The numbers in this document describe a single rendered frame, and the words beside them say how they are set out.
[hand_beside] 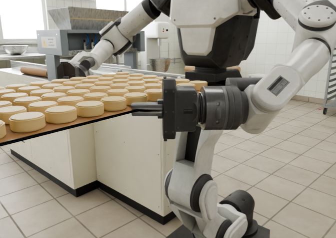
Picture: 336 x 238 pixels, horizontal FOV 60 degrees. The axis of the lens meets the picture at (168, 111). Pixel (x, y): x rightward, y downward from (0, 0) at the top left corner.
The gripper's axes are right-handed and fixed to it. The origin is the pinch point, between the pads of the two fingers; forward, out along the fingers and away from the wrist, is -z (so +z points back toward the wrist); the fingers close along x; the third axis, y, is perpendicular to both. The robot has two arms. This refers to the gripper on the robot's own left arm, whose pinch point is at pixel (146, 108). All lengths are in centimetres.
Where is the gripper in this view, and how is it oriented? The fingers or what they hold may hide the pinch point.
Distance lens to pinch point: 57.4
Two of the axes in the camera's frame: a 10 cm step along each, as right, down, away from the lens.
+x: 0.0, -9.7, -2.4
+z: 10.0, -0.1, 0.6
